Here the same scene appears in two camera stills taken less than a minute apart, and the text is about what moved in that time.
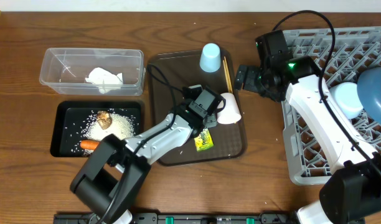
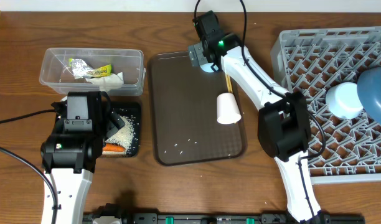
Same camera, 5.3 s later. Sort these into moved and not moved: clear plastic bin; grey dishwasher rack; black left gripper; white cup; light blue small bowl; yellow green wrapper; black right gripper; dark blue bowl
Moved: black left gripper; grey dishwasher rack; yellow green wrapper; black right gripper
Not moved: clear plastic bin; white cup; light blue small bowl; dark blue bowl
